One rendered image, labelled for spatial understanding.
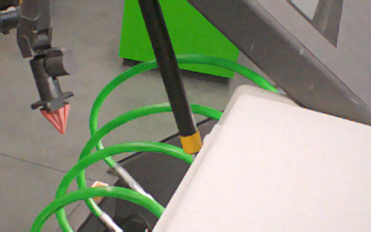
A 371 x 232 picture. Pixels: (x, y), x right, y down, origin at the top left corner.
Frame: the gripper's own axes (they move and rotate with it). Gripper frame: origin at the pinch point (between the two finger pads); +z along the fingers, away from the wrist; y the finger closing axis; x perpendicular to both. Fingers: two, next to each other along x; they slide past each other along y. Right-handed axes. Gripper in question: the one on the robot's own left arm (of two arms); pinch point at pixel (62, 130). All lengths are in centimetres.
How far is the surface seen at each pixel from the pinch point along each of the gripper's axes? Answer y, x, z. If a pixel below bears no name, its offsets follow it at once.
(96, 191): -53, -56, -8
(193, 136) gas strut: -58, -75, -17
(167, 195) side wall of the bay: 0.9, -27.0, 19.1
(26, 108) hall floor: 144, 171, 28
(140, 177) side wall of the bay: -0.6, -21.6, 13.4
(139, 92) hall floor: 222, 135, 45
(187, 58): -29, -59, -19
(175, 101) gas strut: -59, -75, -21
